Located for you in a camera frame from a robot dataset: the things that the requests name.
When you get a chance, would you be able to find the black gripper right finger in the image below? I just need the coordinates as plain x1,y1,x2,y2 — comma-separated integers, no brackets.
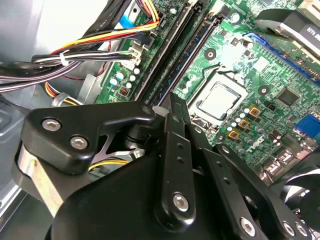
179,99,319,240

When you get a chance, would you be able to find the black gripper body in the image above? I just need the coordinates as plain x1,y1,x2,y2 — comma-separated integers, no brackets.
46,149,236,240

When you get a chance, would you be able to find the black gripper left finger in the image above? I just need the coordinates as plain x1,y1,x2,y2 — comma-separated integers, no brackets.
11,92,197,231

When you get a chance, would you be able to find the green RAM stick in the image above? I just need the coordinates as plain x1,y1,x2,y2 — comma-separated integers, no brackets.
159,17,222,106

